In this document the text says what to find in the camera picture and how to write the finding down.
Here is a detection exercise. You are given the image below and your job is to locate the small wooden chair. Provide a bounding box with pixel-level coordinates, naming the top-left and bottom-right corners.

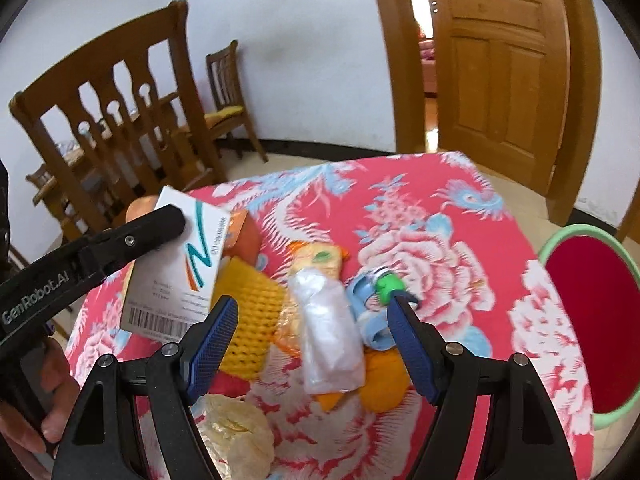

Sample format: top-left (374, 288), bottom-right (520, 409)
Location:
top-left (205, 40), bottom-right (268, 163)

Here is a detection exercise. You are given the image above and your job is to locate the crumpled pale yellow wrapper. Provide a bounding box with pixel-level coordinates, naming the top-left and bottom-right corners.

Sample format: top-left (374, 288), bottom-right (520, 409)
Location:
top-left (192, 394), bottom-right (276, 480)

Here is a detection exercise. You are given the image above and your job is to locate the white cardboard box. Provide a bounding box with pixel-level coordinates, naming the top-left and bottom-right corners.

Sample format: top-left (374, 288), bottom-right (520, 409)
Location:
top-left (120, 186), bottom-right (232, 343)

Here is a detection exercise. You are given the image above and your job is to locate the blue plastic tube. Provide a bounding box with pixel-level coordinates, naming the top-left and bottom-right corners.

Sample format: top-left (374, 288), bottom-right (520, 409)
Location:
top-left (347, 272), bottom-right (397, 351)

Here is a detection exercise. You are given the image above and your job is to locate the white plastic wrapper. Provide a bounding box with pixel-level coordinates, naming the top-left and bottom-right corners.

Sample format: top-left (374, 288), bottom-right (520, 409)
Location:
top-left (287, 267), bottom-right (367, 396)

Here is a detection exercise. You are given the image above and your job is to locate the green capped small bottle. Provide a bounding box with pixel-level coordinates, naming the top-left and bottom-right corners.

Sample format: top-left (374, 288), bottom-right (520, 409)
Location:
top-left (367, 267), bottom-right (419, 311)

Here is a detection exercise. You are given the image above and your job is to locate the orange rounded item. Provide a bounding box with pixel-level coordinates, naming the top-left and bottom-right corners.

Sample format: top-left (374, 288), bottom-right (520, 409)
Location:
top-left (226, 210), bottom-right (262, 267)

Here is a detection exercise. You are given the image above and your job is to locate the wooden furniture post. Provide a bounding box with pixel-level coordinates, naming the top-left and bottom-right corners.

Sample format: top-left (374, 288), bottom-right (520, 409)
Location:
top-left (617, 195), bottom-right (640, 241)

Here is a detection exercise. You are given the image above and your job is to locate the wooden panel door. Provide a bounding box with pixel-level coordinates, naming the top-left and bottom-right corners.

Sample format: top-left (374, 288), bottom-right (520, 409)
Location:
top-left (417, 0), bottom-right (571, 196)

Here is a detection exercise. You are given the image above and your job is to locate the red basin with green rim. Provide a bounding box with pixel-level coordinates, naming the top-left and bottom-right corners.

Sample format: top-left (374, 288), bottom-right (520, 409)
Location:
top-left (539, 224), bottom-right (640, 431)

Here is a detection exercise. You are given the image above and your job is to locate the large wooden chair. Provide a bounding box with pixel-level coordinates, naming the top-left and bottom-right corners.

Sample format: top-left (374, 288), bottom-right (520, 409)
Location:
top-left (9, 0), bottom-right (228, 241)

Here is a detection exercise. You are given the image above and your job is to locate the yellow seat cushion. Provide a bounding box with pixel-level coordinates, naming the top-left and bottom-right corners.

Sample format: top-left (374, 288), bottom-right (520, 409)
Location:
top-left (205, 105), bottom-right (246, 128)

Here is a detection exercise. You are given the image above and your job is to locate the pink sofa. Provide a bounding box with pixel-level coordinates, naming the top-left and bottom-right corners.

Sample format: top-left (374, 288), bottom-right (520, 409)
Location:
top-left (417, 37), bottom-right (439, 93)

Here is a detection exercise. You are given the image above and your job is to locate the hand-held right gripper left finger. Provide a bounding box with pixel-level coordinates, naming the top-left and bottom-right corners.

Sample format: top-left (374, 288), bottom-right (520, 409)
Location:
top-left (52, 296), bottom-right (240, 480)

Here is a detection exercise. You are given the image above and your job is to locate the orange biscuit packet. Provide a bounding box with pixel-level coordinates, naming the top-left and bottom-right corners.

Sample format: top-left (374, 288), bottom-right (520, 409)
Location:
top-left (272, 241), bottom-right (351, 361)

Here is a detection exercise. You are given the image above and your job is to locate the red floral tablecloth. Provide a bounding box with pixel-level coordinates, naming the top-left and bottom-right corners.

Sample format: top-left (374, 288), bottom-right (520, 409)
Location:
top-left (65, 151), bottom-right (596, 480)

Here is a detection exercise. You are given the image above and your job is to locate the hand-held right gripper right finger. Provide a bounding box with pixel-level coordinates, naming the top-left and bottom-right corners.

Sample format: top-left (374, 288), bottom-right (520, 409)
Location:
top-left (386, 294), bottom-right (578, 480)

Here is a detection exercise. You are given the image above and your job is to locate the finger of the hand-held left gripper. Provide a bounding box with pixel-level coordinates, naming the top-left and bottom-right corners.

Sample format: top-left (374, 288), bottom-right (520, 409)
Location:
top-left (75, 205), bottom-right (186, 281)

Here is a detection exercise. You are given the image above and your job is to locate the yellow foam fruit net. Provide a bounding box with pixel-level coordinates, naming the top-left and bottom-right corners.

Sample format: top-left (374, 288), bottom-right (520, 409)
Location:
top-left (210, 255), bottom-right (291, 378)

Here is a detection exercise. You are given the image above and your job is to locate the large orange peel piece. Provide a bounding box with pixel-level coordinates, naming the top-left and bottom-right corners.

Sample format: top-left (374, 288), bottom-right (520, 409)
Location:
top-left (360, 347), bottom-right (408, 413)

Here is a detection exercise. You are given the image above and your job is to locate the person's left hand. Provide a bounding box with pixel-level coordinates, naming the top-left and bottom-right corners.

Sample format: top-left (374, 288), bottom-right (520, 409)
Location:
top-left (0, 337), bottom-right (81, 480)

